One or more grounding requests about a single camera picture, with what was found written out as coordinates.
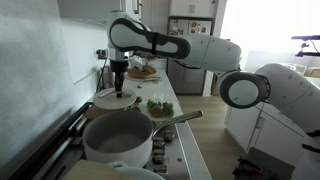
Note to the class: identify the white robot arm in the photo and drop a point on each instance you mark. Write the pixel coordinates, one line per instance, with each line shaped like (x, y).
(292, 94)

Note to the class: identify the cream white saucepan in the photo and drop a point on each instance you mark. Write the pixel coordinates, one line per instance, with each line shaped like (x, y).
(125, 136)

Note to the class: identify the stainless steel refrigerator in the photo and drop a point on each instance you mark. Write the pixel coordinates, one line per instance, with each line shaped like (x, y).
(186, 78)

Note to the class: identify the white kitchen island cabinets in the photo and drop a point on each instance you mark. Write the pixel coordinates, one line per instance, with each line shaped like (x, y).
(267, 129)

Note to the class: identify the white upper cabinets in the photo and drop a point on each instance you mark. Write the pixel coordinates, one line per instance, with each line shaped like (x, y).
(190, 8)

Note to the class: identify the cream white pot lid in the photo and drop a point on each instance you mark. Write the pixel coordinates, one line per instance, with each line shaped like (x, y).
(108, 99)

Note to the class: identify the chopping board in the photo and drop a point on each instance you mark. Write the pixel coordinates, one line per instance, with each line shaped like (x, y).
(142, 108)

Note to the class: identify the brown potato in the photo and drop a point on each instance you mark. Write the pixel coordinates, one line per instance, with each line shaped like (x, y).
(138, 99)

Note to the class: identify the white wall outlet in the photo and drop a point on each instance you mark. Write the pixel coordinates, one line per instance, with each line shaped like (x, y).
(102, 53)

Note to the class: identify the green vegetables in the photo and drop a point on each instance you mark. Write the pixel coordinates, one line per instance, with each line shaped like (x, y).
(160, 110)

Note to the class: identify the black gas cooktop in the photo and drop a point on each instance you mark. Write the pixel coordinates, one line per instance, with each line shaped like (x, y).
(49, 152)

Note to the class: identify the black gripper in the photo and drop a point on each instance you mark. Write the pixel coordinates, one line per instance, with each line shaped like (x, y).
(119, 68)

